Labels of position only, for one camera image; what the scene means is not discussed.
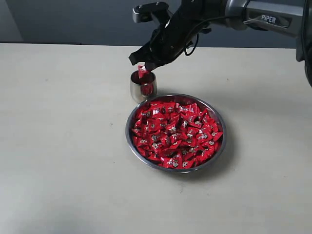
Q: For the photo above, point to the round stainless steel bowl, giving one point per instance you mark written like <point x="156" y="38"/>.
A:
<point x="219" y="151"/>

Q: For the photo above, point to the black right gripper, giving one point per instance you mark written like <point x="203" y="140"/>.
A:
<point x="169" y="42"/>

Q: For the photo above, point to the pile of red wrapped candies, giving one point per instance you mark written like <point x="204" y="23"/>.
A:
<point x="175" y="136"/>

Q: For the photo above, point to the stainless steel cup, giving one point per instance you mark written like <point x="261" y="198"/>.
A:
<point x="142" y="92"/>

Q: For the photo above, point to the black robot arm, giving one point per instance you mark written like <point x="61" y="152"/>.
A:
<point x="289" y="20"/>

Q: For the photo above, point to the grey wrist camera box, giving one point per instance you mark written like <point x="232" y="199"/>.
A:
<point x="156" y="11"/>

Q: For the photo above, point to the red candies inside cup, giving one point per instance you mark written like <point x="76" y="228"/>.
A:
<point x="146" y="79"/>

